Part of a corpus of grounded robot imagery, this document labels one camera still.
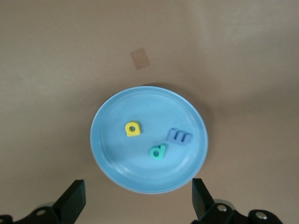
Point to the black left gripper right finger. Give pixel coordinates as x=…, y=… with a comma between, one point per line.
x=202, y=200

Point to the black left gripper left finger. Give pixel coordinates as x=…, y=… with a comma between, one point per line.
x=70, y=203

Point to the teal letter d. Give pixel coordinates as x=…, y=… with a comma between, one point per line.
x=162, y=149

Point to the blue letter m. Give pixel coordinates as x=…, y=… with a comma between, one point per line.
x=174, y=136

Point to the yellow letter a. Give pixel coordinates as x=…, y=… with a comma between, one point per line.
x=128, y=133

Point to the blue plate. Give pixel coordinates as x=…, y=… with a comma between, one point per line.
x=144, y=109

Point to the brown table mat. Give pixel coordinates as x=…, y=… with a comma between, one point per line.
x=46, y=70

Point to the brown tape patch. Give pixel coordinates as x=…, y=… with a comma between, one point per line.
x=139, y=58

